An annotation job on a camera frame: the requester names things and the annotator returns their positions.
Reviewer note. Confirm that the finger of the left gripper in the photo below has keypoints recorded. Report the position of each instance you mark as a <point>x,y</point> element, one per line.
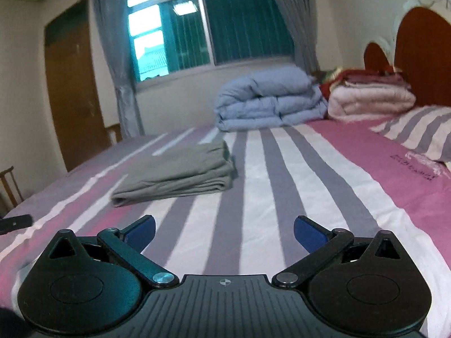
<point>10,224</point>

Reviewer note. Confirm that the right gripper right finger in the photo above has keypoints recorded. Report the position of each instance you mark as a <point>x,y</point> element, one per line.
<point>325,248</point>

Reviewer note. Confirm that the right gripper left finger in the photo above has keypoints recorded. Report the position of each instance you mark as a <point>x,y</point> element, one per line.
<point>112,259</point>

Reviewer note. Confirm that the grey sweat pants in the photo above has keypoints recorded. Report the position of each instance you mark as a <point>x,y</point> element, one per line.
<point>192,170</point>

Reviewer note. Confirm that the striped pink grey bedsheet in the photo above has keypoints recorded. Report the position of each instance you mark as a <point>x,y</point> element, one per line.
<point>339,175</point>

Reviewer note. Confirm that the wooden chair by door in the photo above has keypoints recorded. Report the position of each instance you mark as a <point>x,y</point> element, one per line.
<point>114,133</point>

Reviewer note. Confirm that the brown wooden door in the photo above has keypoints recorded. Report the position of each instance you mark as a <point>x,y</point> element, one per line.
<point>71,87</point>

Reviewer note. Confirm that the folded pink blanket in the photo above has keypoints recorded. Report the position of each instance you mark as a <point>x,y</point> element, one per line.
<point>366,103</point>

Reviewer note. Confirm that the striped pillow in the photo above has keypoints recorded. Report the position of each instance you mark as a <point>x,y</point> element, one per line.
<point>424,130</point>

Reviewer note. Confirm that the folded light blue duvet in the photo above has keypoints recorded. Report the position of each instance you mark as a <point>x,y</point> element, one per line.
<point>285,96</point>

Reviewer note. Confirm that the red patterned folded blanket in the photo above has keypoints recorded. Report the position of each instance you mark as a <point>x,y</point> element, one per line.
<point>328,80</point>

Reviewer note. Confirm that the dark red headboard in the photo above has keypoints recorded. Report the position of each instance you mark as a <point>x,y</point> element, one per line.
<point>421,53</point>

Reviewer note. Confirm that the window with teal blinds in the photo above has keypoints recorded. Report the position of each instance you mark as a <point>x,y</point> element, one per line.
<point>169,36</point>

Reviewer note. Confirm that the grey left curtain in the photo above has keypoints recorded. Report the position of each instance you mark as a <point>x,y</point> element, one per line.
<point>113,27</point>

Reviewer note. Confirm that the grey curtain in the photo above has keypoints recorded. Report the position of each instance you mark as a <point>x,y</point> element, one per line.
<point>113,27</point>
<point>300,17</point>

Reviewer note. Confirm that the grey right curtain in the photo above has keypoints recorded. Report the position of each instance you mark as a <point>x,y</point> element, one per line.
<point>300,17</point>

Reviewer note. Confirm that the wooden chair near wall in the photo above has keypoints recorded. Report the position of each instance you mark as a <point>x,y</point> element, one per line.
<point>12,190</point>

